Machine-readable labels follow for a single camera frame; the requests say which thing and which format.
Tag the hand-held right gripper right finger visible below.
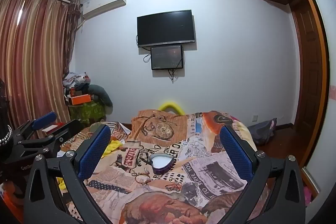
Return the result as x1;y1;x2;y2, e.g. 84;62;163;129
219;124;306;224

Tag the small black wall monitor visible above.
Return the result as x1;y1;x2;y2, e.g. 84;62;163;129
150;45;184;71

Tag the red box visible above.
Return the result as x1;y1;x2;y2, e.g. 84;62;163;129
41;122;65;136

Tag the gold charm bracelet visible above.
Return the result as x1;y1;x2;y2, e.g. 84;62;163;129
131;169;151;178

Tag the pile of clothes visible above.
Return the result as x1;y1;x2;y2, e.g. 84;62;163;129
62;71;91;92

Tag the newspaper printed blanket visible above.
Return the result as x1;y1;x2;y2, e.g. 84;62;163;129
60;108;271;224

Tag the yellow foam ring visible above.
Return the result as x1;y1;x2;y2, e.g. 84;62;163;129
158;101;186;116

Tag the red string bracelet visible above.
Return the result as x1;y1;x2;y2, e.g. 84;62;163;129
165;182;182;191

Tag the grey padded bag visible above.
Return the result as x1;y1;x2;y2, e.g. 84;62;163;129
88;84;113;110

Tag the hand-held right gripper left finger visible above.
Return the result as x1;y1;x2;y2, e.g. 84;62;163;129
23;124;116;224

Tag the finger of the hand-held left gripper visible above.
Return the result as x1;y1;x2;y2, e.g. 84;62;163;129
18;119;91;159
11;112;57;140

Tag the purple heart-shaped jewelry box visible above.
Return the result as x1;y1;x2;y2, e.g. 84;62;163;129
149;153;176;175

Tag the yellow cloth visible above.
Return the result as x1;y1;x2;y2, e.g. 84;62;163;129
103;139;124;157

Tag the orange cloth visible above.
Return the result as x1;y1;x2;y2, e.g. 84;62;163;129
0;181;27;205

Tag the white air conditioner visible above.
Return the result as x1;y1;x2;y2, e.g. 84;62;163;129
81;0;127;20

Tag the black wall television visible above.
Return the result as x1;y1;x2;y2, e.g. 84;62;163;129
136;10;196;48

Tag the pink cloth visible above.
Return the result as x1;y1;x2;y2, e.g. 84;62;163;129
301;184;317;205

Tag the black monitor cable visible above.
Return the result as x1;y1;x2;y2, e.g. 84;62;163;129
167;69;179;83

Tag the dark backpack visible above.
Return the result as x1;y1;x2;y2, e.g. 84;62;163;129
247;118;278;146

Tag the striped brown curtain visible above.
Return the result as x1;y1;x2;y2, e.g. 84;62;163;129
0;0;82;136

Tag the brown wooden door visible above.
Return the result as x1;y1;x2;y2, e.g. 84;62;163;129
290;0;324;167

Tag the orange box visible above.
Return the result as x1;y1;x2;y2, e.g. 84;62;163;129
69;94;93;105

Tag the green patterned storage box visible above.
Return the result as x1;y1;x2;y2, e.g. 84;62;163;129
68;102;107;125

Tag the person's left forearm dark sleeve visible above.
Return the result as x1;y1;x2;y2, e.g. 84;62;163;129
0;79;13;161

